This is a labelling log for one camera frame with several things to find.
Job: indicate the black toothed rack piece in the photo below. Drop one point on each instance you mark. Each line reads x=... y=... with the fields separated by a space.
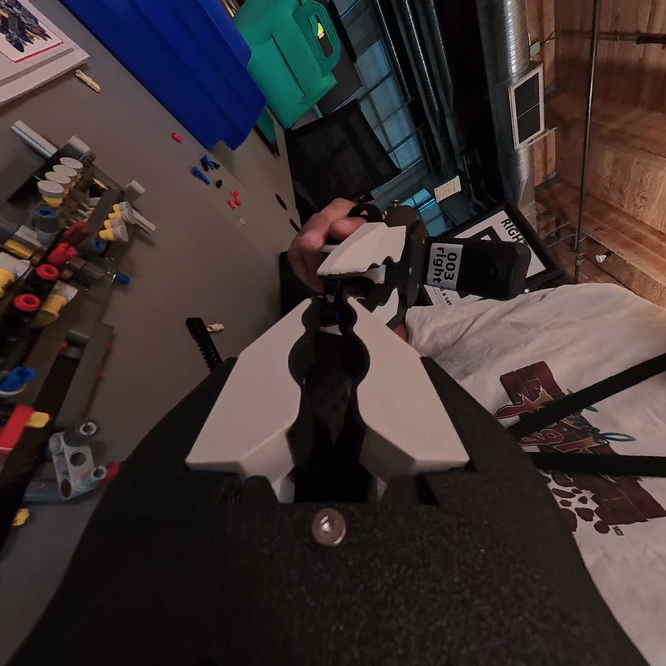
x=200 y=341

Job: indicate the small black beam piece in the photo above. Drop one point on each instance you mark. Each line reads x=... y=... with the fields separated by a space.
x=330 y=296

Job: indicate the building instruction booklet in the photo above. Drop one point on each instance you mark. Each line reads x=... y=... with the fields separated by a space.
x=31 y=41

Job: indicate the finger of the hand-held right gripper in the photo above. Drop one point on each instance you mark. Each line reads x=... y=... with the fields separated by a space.
x=377 y=273
x=364 y=247

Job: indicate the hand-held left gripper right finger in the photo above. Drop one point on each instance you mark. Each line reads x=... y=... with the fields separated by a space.
x=411 y=416

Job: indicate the white paper note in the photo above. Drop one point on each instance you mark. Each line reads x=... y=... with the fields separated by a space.
x=447 y=189

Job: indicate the loose small connector pins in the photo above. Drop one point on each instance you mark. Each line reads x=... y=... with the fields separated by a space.
x=201 y=175

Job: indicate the green fabric tote bag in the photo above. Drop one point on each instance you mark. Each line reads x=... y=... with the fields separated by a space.
x=291 y=62

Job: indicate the silver ventilation duct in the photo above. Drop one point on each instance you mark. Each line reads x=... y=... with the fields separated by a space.
x=512 y=41

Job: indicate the black office chair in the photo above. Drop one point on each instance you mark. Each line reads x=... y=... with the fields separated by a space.
x=333 y=151

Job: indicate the metal pole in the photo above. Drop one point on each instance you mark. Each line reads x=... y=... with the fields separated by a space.
x=588 y=130

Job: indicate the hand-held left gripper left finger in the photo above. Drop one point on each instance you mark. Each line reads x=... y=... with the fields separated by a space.
x=244 y=416

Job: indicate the blue plastic bin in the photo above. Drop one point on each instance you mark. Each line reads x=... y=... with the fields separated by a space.
x=171 y=62

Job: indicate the blue connector pin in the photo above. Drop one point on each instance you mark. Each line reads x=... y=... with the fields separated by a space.
x=329 y=316

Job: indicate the toy car chassis model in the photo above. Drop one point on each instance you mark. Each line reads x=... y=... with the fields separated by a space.
x=52 y=260

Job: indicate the person's right hand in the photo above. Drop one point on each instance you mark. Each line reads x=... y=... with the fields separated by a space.
x=312 y=244

